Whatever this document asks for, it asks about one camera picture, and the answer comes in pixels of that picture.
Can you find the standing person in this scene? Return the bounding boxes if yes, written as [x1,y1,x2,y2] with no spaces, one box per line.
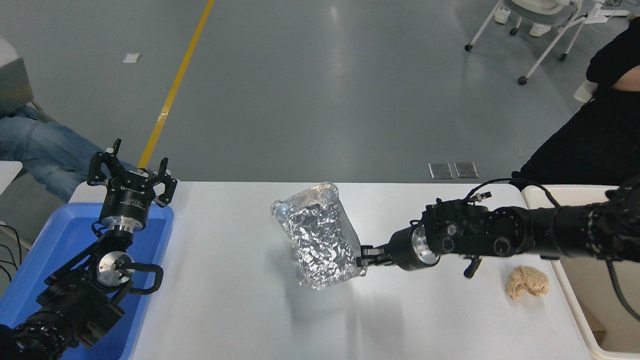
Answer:
[510,17,640,192]

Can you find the large pale bin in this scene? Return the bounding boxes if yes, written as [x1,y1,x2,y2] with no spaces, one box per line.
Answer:
[521,185,640,360]

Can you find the grey box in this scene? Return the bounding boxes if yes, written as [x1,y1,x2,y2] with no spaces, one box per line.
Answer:
[0,36,34,117]

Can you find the blue plastic tray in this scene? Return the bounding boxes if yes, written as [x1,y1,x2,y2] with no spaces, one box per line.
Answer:
[0,201,175,360]

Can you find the white wheeled chair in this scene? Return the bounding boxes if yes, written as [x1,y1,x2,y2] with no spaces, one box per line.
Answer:
[464,0,632,86]

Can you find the brown cardboard piece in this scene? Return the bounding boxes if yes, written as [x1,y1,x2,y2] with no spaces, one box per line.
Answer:
[579,304,608,347]

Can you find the small white table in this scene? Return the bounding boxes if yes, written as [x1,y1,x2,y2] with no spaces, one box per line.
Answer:
[0,160,24,195]

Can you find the foil plate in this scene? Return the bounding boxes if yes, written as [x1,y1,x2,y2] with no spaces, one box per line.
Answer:
[270,181,369,291]

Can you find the crumpled tan paper ball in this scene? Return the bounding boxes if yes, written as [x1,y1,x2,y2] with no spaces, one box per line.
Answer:
[505,265,550,301]

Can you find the seated person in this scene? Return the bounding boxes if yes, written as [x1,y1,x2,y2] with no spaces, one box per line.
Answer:
[0,105,139,203]

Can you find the metal floor outlet plate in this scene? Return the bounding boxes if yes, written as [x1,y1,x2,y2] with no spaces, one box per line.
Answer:
[453,161,480,179]
[428,162,454,180]

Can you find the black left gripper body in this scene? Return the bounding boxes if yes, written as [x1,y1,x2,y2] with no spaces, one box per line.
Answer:
[99,172,157,226]

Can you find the black cables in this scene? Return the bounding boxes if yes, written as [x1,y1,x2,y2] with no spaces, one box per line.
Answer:
[0,224,24,284]

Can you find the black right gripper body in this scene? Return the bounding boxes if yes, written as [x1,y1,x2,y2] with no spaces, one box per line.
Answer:
[386,227,421,272]

